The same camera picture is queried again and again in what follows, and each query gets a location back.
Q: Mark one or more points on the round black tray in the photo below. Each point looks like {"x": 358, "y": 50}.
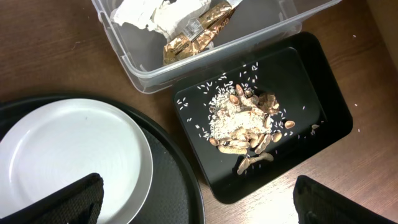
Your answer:
{"x": 175, "y": 195}

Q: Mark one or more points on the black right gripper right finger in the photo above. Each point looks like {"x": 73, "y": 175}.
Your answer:
{"x": 317, "y": 204}

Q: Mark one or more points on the gold snack wrapper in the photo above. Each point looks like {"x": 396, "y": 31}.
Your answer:
{"x": 199, "y": 32}

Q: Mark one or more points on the black rectangular tray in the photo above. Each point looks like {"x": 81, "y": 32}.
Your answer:
{"x": 313, "y": 99}

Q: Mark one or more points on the pile of rice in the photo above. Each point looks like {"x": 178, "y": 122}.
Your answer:
{"x": 195, "y": 93}

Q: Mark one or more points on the clear plastic bin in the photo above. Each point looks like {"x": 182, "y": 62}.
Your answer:
{"x": 160, "y": 42}

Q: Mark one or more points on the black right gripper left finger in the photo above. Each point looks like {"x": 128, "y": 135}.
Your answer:
{"x": 77, "y": 203}

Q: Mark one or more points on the white plate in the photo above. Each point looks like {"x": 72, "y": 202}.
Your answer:
{"x": 64, "y": 141}

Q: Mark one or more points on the white paper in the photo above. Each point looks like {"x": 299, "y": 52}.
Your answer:
{"x": 168, "y": 18}

